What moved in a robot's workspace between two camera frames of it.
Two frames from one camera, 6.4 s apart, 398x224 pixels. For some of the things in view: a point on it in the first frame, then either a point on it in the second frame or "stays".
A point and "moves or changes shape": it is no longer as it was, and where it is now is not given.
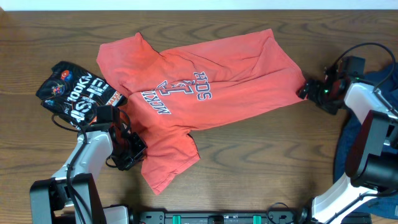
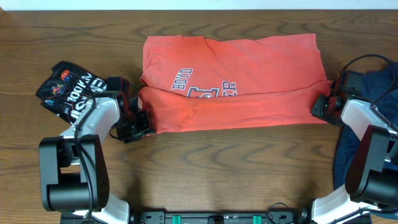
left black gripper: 141,149 to 147,128
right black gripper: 316,85 to 316,111
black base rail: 219,218 stays
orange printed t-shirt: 168,92 moves or changes shape
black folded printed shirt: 76,93 stays
